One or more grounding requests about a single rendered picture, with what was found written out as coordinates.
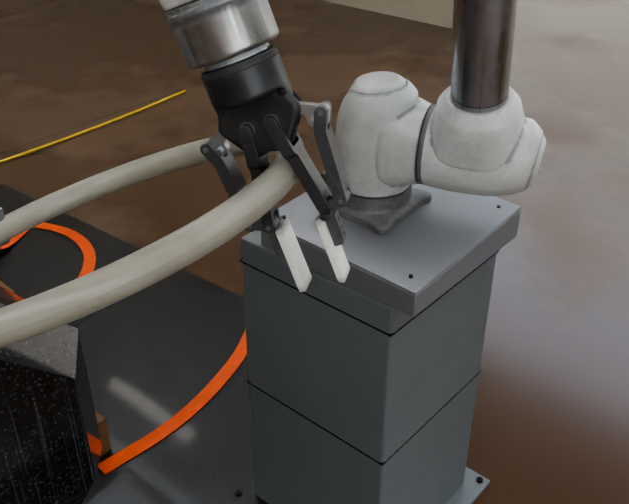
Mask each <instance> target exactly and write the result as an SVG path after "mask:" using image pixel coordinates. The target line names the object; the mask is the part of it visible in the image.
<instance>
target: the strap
mask: <svg viewBox="0 0 629 504"><path fill-rule="evenodd" d="M35 228H40V229H45V230H50V231H54V232H58V233H60V234H63V235H65V236H67V237H69V238H71V239H72V240H73V241H75V242H76V243H77V244H78V246H79V247H80V248H81V250H82V252H83V255H84V263H83V267H82V270H81V272H80V274H79V276H78V278H79V277H81V276H84V275H86V274H88V273H91V272H93V270H94V268H95V263H96V254H95V250H94V248H93V246H92V245H91V243H90V242H89V241H88V240H87V239H86V238H85V237H84V236H82V235H81V234H79V233H78V232H76V231H74V230H72V229H69V228H66V227H63V226H59V225H54V224H49V223H44V222H43V223H41V224H39V225H37V226H35ZM27 231H28V230H27ZM27 231H25V232H23V233H21V234H19V235H17V236H15V237H13V238H11V239H10V240H11V241H10V242H9V243H8V244H6V245H4V246H2V247H0V249H5V248H8V247H10V246H11V245H13V244H14V243H15V242H17V241H18V240H19V239H20V238H21V237H22V236H23V235H24V234H25V233H26V232H27ZM246 356H247V341H246V329H245V331H244V333H243V335H242V338H241V340H240V342H239V344H238V346H237V348H236V349H235V351H234V352H233V354H232V355H231V357H230V358H229V360H228V361H227V362H226V363H225V365H224V366H223V367H222V368H221V370H220V371H219V372H218V373H217V374H216V375H215V377H214V378H213V379H212V380H211V381H210V382H209V383H208V384H207V385H206V387H205V388H204V389H203V390H202V391H201V392H200V393H199V394H198V395H197V396H196V397H195V398H194V399H193V400H192V401H190V402H189V403H188V404H187V405H186V406H185V407H184V408H183V409H181V410H180V411H179V412H178V413H177V414H175V415H174V416H173V417H172V418H170V419H169V420H168V421H166V422H165V423H164V424H162V425H161V426H159V427H158V428H157V429H155V430H154V431H152V432H151V433H149V434H148V435H146V436H144V437H143V438H141V439H139V440H138V441H136V442H134V443H133V444H131V445H129V446H128V447H126V448H124V449H123V450H121V451H119V452H118V453H116V454H114V455H112V456H111V457H109V458H107V459H106V460H104V461H102V462H101V463H99V465H98V468H99V469H100V470H101V471H102V472H103V473H104V474H105V475H106V474H107V473H109V472H111V471H112V470H114V469H116V468H117V467H119V466H121V465H122V464H124V463H126V462H127V461H129V460H130V459H132V458H134V457H135V456H137V455H139V454H140V453H142V452H144V451H145V450H147V449H149V448H150V447H152V446H153V445H155V444H157V443H158V442H160V441H161V440H163V439H164V438H165V437H167V436H168V435H170V434H171V433H173V432H174V431H175V430H176V429H178V428H179V427H180V426H182V425H183V424H184V423H185V422H187V421H188V420H189V419H190V418H191V417H193V416H194V415H195V414H196V413H197V412H198V411H199V410H200V409H201V408H202V407H203V406H204V405H206V404H207V403H208V402H209V401H210V399H211V398H212V397H213V396H214V395H215V394H216V393H217V392H218V391H219V390H220V389H221V388H222V386H223V385H224V384H225V383H226V382H227V381H228V380H229V378H230V377H231V376H232V375H233V373H234V372H235V371H236V370H237V368H238V367H239V366H240V364H241V363H242V361H243V360H244V359H245V357H246Z"/></svg>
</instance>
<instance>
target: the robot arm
mask: <svg viewBox="0 0 629 504"><path fill-rule="evenodd" d="M194 1H196V0H159V2H160V4H161V6H162V8H163V10H164V12H165V13H166V12H168V11H171V10H173V9H176V8H178V7H181V6H183V5H186V4H189V3H191V2H194ZM517 6H518V0H454V3H453V32H452V61H451V86H449V87H448V88H447V89H446V90H445V91H444V92H443V93H442V94H441V95H440V96H439V98H438V101H437V105H433V104H431V103H429V102H427V101H425V100H424V99H422V98H420V97H418V90H417V89H416V88H415V86H414V85H413V84H412V83H411V82H410V81H409V80H408V79H406V78H404V77H402V76H400V75H398V74H396V73H393V72H387V71H378V72H371V73H367V74H364V75H361V76H360V77H358V78H357V79H356V80H355V81H354V82H353V84H352V85H351V87H350V88H349V90H348V92H347V94H346V95H345V97H344V99H343V101H342V103H341V106H340V109H339V112H338V116H337V122H336V132H335V136H334V132H333V129H332V126H331V118H332V104H331V102H330V101H328V100H323V101H321V103H314V102H305V101H302V99H301V97H300V96H299V95H298V94H297V93H296V92H295V91H294V90H293V88H292V86H291V84H290V80H289V78H288V75H287V72H286V70H285V67H284V64H283V62H282V59H281V56H280V54H279V51H278V48H275V47H274V46H273V45H271V46H269V43H268V42H269V41H271V40H273V39H274V38H276V37H277V36H278V34H279V29H278V26H277V24H276V21H275V18H274V16H273V13H272V10H271V8H270V5H269V2H268V0H199V1H197V2H194V3H192V4H189V5H187V6H184V7H182V8H179V9H177V10H174V11H172V12H169V13H167V14H166V16H167V21H168V23H169V25H170V26H171V28H172V30H173V32H174V35H175V37H176V40H177V42H178V44H179V47H180V49H181V51H182V54H183V56H184V59H185V61H186V63H187V66H188V67H189V68H190V69H193V70H194V69H200V68H204V69H205V72H203V73H202V77H201V79H202V82H203V84H204V86H205V89H206V91H207V94H208V96H209V98H210V101H211V103H212V106H213V108H214V109H215V111H216V113H217V115H218V130H219V131H218V132H217V133H216V134H215V135H214V136H213V137H210V138H209V139H208V140H207V141H206V142H204V143H203V144H202V145H201V146H200V152H201V153H202V154H203V155H204V157H205V158H206V159H207V160H208V161H209V162H210V163H211V164H212V165H213V166H214V167H215V169H216V171H217V173H218V175H219V177H220V179H221V182H222V184H223V186H224V188H225V190H226V192H227V194H228V196H229V198H230V197H232V196H233V195H235V194H236V193H238V192H239V191H240V190H242V189H243V188H244V187H246V186H247V184H246V182H245V180H244V178H243V175H242V173H241V171H240V169H239V167H238V165H237V163H236V161H235V159H234V157H233V155H232V154H231V152H230V151H229V150H230V145H229V143H228V142H227V140H229V141H230V142H231V143H233V144H234V145H236V146H237V147H239V148H240V149H241V150H243V151H244V155H245V160H246V164H247V167H248V169H249V170H250V174H251V178H252V181H253V180H255V179H256V178H257V177H258V176H259V175H260V174H261V173H262V172H264V171H265V170H266V169H267V168H268V166H269V161H268V158H269V154H268V152H270V151H280V153H281V154H282V156H283V157H284V159H286V160H287V161H288V162H289V164H290V165H291V167H292V169H293V170H294V172H295V174H296V175H297V177H298V179H299V180H300V182H301V184H302V185H303V187H304V189H305V190H306V192H307V194H308V195H309V197H310V199H311V200H312V202H313V204H314V205H315V208H316V209H317V210H318V212H319V215H318V216H317V218H316V220H315V224H316V226H317V229H318V231H319V234H320V237H321V239H322V242H323V244H324V247H325V249H326V252H327V254H328V257H329V260H330V262H331V265H332V267H333V270H334V272H335V275H336V278H337V280H338V282H339V283H342V282H345V280H346V278H347V275H348V273H349V270H350V266H349V263H348V261H347V258H346V256H345V253H344V250H343V248H342V244H344V243H345V240H346V235H347V233H346V231H345V228H344V225H343V223H342V220H341V217H343V218H345V219H348V220H350V221H352V222H355V223H357V224H360V225H362V226H364V227H367V228H369V229H370V230H372V231H373V232H374V233H376V234H378V235H386V234H388V233H389V232H390V230H391V229H392V227H393V226H394V225H396V224H397V223H398V222H400V221H401V220H402V219H404V218H405V217H407V216H408V215H409V214H411V213H412V212H413V211H415V210H416V209H417V208H419V207H420V206H422V205H425V204H427V203H429V202H431V193H430V192H428V191H426V190H422V189H417V188H414V187H412V185H414V184H422V185H427V186H431V187H434V188H438V189H442V190H447V191H452V192H457V193H463V194H470V195H479V196H504V195H510V194H515V193H519V192H522V191H524V190H526V189H527V188H529V187H531V186H533V185H534V183H535V181H536V178H537V174H538V171H539V168H540V164H541V161H542V157H543V154H544V150H545V146H546V138H545V136H544V134H543V131H542V129H541V128H540V126H539V125H538V124H537V123H536V122H535V121H534V120H533V119H531V118H527V117H525V114H524V111H523V107H522V101H521V99H520V97H519V95H518V94H517V93H516V92H515V91H514V90H513V89H512V88H511V87H510V86H509V83H510V74H511V64H512V54H513V44H514V35H515V25H516V15H517ZM301 114H302V115H304V116H305V117H306V120H307V123H308V125H309V126H311V127H313V131H314V137H315V141H316V144H317V147H318V150H319V154H320V157H321V160H322V163H323V167H324V170H325V171H323V173H322V174H321V175H320V173H319V171H318V170H317V168H316V166H315V165H314V163H313V161H312V160H311V158H310V156H309V155H308V153H307V151H306V150H305V148H304V144H303V141H302V139H301V138H300V136H299V134H298V132H297V129H298V126H299V122H300V118H301ZM326 184H327V185H328V186H330V189H331V191H330V190H329V188H328V187H327V185H326ZM340 216H341V217H340ZM281 219H282V215H281V217H280V213H279V209H278V204H276V205H275V206H274V207H273V208H272V209H270V210H269V211H268V212H267V213H266V214H264V215H263V216H262V217H261V218H259V219H258V220H257V221H256V222H254V223H253V224H252V225H250V226H249V227H248V228H246V229H245V230H246V231H248V232H253V231H254V230H256V231H263V232H265V233H266V234H267V235H268V237H269V240H270V242H271V245H272V247H273V250H274V251H275V254H276V257H277V258H278V259H279V260H284V259H286V260H287V263H288V265H289V267H290V270H291V272H292V275H293V277H294V280H295V282H296V285H297V287H298V289H299V292H304V291H306V289H307V287H308V285H309V283H310V281H311V279H312V276H311V273H310V271H309V268H308V266H307V263H306V261H305V258H304V256H303V253H302V251H301V248H300V246H299V243H298V241H297V238H296V236H295V233H294V231H293V228H292V226H291V223H290V221H289V220H288V219H285V220H282V222H281V223H280V221H281Z"/></svg>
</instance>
